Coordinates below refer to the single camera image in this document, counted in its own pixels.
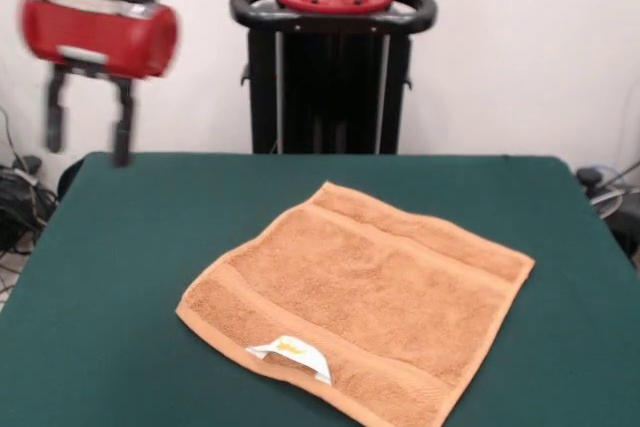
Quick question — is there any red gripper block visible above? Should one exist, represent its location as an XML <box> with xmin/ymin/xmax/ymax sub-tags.
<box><xmin>18</xmin><ymin>0</ymin><xmax>180</xmax><ymax>168</ymax></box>

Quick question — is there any orange terry towel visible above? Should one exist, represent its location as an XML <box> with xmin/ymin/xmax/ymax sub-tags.
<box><xmin>175</xmin><ymin>180</ymin><xmax>537</xmax><ymax>427</ymax></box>

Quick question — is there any dark green table cloth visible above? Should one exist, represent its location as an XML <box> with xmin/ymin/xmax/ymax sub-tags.
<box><xmin>0</xmin><ymin>150</ymin><xmax>640</xmax><ymax>427</ymax></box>

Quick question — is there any small black oval device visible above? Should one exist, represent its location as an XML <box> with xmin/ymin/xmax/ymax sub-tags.
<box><xmin>575</xmin><ymin>168</ymin><xmax>605</xmax><ymax>187</ymax></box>

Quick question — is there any black cable tangle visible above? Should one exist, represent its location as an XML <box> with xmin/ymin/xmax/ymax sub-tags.
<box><xmin>0</xmin><ymin>106</ymin><xmax>61</xmax><ymax>298</ymax></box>

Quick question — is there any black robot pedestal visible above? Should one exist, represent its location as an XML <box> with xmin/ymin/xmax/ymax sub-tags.
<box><xmin>229</xmin><ymin>0</ymin><xmax>439</xmax><ymax>156</ymax></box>

